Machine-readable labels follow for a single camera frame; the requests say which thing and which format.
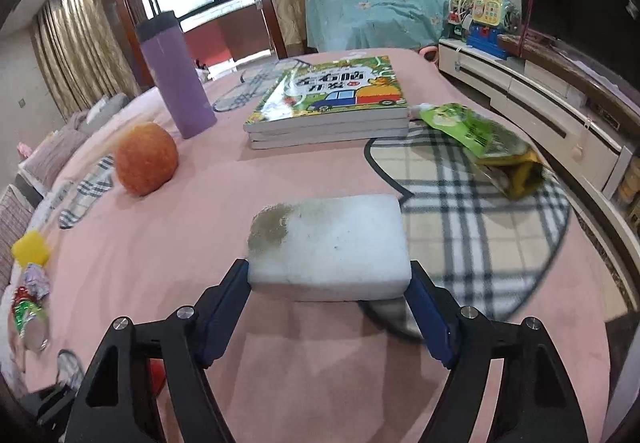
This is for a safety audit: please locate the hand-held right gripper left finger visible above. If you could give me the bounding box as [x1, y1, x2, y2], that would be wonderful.
[65, 259, 252, 443]

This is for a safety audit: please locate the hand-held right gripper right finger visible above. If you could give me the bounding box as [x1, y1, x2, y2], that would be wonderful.
[407, 260, 588, 443]

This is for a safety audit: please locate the white cleaning sponge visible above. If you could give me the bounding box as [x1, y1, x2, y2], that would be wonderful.
[246, 194, 413, 302]

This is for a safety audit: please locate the pink tablecloth with plaid patches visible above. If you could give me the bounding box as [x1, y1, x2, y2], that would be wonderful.
[0, 48, 626, 443]

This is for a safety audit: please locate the red green foil wrapper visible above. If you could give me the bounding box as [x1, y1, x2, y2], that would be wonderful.
[12, 287, 51, 341]

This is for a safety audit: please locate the silver purple wrapper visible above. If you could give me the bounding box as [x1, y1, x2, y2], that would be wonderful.
[22, 263, 51, 299]

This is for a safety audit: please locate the yellow crumpled wrapper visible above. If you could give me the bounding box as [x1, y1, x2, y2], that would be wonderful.
[12, 230, 52, 266]

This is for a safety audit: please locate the orange round fruit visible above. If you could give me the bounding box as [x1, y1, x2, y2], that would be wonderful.
[115, 122, 179, 196]

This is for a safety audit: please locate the green snack bag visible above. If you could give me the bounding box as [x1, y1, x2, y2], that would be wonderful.
[419, 103, 546, 200]

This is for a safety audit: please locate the thin picture book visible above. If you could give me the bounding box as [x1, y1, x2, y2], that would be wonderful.
[250, 128, 410, 150]
[248, 120, 410, 142]

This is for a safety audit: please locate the grey sofa with cushions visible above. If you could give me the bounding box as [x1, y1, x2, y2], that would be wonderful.
[0, 93, 131, 274]

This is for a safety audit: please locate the purple bottle with black lid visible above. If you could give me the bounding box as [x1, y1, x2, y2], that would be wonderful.
[137, 10, 217, 140]

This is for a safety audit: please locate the white television cabinet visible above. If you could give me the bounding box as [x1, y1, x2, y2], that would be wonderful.
[437, 36, 640, 234]

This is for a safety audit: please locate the green cover picture book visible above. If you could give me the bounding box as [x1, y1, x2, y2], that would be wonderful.
[244, 56, 410, 133]

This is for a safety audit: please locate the colourful toy activity cube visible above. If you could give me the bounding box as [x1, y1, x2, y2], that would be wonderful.
[447, 0, 521, 56]

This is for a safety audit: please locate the teal cloth covered furniture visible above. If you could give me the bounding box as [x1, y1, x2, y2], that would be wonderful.
[305, 0, 453, 56]

